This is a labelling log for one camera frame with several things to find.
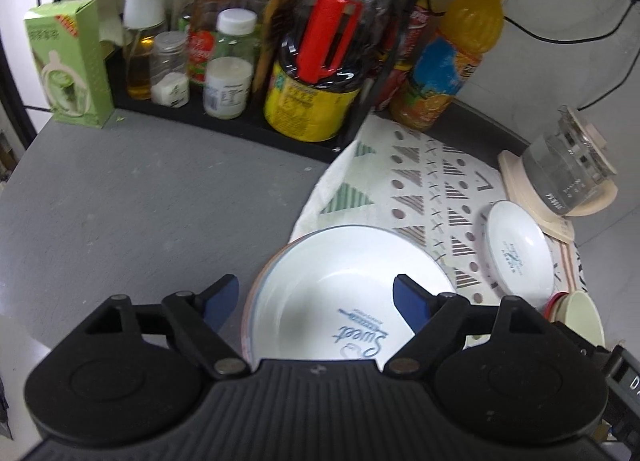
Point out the red and black bowl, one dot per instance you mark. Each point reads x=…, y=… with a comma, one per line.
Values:
x=556, y=302

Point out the small white plate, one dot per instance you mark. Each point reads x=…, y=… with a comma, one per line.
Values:
x=517, y=251

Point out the small glass jar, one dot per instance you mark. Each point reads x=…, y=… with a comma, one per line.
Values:
x=170, y=86

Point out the black storage rack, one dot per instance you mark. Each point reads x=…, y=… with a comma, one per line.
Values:
x=225, y=128

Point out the white paper towel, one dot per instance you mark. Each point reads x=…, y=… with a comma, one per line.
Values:
x=97, y=1

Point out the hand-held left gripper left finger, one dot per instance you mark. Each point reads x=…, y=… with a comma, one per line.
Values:
x=222, y=298

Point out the small bottle red label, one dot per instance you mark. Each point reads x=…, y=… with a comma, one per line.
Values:
x=200, y=58

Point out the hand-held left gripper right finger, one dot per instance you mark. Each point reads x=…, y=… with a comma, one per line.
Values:
x=407, y=298

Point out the slim brown bottle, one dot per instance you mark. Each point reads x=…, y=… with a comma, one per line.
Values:
x=272, y=26

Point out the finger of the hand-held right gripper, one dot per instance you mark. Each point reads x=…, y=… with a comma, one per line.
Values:
x=580, y=338

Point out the pale green bowl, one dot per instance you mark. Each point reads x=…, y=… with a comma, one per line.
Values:
x=582, y=313

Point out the green carton box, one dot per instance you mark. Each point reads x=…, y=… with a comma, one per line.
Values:
x=70, y=66

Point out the patterned fringed table mat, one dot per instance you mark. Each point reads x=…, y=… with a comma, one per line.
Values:
x=425, y=181

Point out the glass electric kettle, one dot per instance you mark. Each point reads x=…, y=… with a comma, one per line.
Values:
x=565, y=161

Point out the orange juice bottle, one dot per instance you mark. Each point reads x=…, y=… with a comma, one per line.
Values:
x=450, y=66

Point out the large soy sauce bottle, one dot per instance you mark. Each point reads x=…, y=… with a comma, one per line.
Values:
x=310, y=101

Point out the white deep plate blue print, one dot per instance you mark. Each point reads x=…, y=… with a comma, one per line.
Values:
x=340, y=281

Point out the white lidded plastic bottle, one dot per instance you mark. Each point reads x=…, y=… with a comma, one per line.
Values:
x=227, y=81

